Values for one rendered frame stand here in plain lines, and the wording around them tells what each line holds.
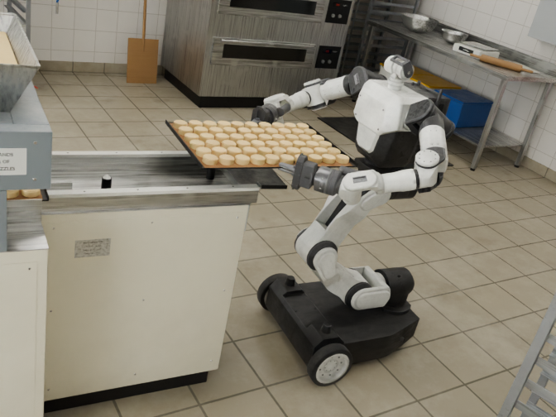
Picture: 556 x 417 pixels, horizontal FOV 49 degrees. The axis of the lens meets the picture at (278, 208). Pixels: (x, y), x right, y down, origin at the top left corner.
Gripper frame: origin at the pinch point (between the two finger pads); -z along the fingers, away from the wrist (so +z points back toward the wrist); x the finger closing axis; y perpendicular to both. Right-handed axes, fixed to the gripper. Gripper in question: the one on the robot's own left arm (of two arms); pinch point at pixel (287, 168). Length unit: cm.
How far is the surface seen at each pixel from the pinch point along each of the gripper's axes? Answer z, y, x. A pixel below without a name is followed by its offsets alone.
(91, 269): -47, 41, -37
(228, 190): -16.3, 8.9, -10.6
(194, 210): -24.0, 17.9, -17.3
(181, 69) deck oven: -202, -335, -74
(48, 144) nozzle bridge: -45, 67, 14
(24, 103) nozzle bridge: -61, 56, 18
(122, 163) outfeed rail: -57, 9, -13
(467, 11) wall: 29, -499, 20
